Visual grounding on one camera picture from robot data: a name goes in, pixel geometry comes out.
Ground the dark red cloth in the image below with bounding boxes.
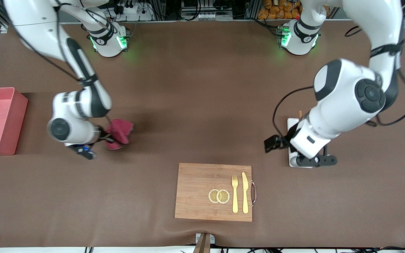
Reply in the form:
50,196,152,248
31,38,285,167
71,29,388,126
105,119,134,151

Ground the white rectangular tray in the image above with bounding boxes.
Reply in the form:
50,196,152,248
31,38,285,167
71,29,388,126
287,111,314,168

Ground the yellow plastic knife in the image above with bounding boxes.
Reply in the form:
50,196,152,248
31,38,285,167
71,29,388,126
241,172,250,214

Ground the yellow plastic fork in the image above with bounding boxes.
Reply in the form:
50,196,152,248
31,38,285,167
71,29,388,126
231,175,239,214

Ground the wooden cutting board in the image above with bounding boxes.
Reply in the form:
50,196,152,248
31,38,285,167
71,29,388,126
174,163,257,222

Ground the white power strip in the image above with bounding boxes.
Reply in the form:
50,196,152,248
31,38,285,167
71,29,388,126
182,12,220,21
113,4,154,21

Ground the orange snack packets pile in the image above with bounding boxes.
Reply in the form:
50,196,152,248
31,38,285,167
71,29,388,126
258,0,329,20

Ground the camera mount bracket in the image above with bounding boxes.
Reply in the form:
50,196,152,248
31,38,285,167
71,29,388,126
193,233,216,253

